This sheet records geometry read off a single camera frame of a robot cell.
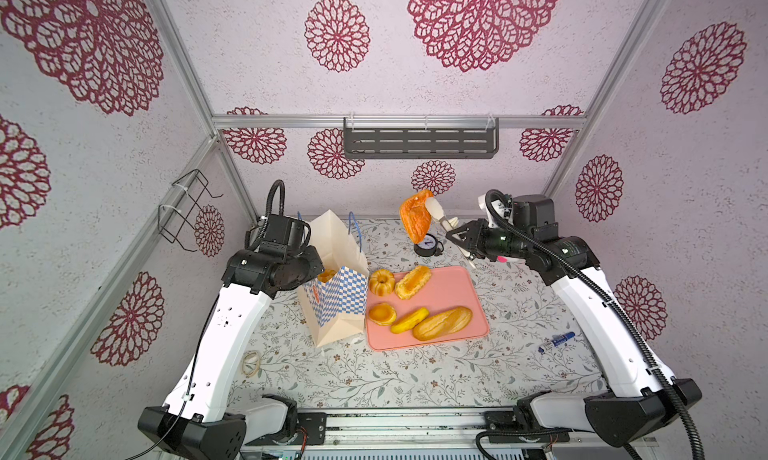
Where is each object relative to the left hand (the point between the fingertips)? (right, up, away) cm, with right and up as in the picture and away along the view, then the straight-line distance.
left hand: (315, 271), depth 73 cm
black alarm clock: (+34, +6, +36) cm, 50 cm away
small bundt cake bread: (+16, -6, +26) cm, 31 cm away
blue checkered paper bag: (+4, -11, +8) cm, 14 cm away
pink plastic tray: (+38, -8, +24) cm, 45 cm away
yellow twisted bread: (+25, -16, +15) cm, 33 cm away
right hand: (+31, +9, -6) cm, 33 cm away
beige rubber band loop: (-21, -27, +11) cm, 36 cm away
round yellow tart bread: (+16, -14, +17) cm, 27 cm away
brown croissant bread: (+25, +14, +2) cm, 29 cm away
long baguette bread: (+34, -17, +15) cm, 41 cm away
